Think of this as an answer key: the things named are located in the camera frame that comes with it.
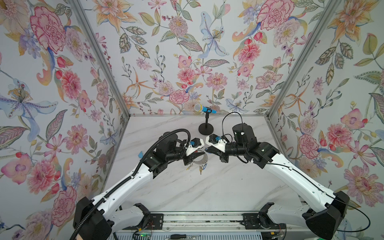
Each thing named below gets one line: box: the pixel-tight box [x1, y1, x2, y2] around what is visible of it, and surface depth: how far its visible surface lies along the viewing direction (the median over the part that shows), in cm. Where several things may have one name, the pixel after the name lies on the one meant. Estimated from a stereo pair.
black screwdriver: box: [170, 234, 201, 239], surface depth 72 cm
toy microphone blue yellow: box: [194, 103, 217, 114], surface depth 95 cm
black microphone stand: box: [198, 106, 214, 136], surface depth 112 cm
